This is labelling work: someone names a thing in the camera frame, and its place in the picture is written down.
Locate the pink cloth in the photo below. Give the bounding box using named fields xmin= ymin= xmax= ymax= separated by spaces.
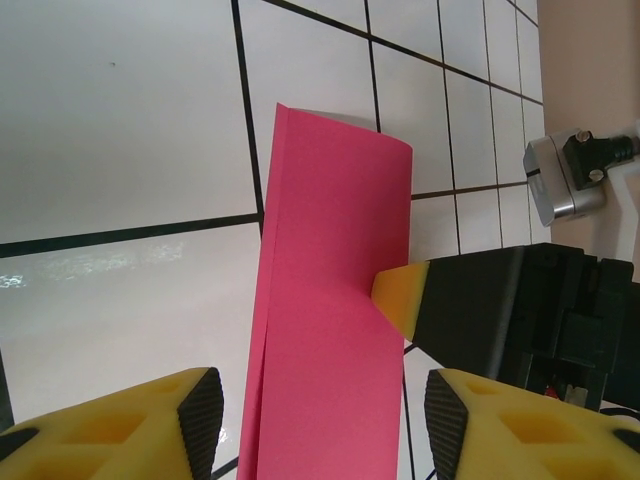
xmin=237 ymin=102 xmax=415 ymax=480

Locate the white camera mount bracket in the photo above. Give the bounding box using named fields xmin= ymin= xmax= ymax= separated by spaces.
xmin=597 ymin=149 xmax=640 ymax=264

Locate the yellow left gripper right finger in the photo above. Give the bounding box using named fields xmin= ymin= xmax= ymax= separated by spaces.
xmin=423 ymin=368 xmax=640 ymax=480

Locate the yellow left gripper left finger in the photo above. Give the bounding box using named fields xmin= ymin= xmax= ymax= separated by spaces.
xmin=0 ymin=366 xmax=225 ymax=480

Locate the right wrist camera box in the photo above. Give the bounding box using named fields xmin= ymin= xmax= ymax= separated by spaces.
xmin=523 ymin=128 xmax=609 ymax=229

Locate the black camera cable plug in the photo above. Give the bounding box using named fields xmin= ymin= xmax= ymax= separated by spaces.
xmin=563 ymin=130 xmax=640 ymax=191

